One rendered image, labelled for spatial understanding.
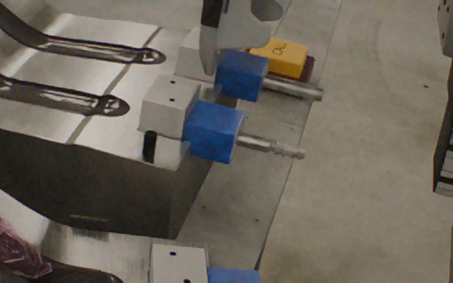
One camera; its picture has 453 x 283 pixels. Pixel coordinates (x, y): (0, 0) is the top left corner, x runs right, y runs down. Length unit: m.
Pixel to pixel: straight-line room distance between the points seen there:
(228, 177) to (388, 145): 1.86
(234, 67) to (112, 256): 0.25
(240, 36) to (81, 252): 0.25
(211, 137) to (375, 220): 1.64
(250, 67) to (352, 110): 2.03
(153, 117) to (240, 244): 0.13
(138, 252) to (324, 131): 2.06
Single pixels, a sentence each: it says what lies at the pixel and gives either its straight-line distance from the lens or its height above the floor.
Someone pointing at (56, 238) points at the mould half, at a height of 0.86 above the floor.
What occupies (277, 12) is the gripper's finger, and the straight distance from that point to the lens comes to 0.85.
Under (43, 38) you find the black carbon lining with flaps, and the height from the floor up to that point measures 0.88.
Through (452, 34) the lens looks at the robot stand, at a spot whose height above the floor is 0.93.
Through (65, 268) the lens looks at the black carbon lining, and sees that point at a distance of 0.64.
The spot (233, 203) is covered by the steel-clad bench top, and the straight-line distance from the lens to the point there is 0.83.
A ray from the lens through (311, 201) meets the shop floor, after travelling 2.36.
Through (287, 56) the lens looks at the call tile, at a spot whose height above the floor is 0.84.
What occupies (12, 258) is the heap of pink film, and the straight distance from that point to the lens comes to 0.60.
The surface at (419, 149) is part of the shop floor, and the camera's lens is 2.75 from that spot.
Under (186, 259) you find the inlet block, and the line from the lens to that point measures 0.62.
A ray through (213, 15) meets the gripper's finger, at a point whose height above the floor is 0.96.
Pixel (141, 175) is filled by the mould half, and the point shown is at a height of 0.88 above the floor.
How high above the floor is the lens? 1.26
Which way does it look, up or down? 30 degrees down
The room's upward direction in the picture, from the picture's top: 10 degrees clockwise
